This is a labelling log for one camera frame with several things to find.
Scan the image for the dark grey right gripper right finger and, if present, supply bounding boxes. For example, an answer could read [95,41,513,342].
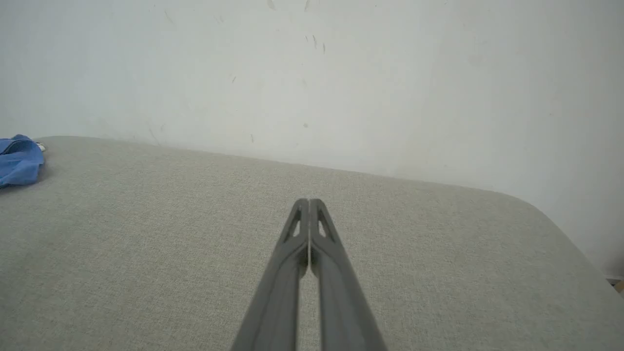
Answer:
[310,198,389,351]

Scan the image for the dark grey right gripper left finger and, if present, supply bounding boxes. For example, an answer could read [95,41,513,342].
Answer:
[230,198,310,351]

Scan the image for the blue white polo shirt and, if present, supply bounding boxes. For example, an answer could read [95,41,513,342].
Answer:
[0,134,47,190]

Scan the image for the light grey fabric sofa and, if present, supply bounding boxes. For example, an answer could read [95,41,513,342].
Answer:
[0,136,624,351]

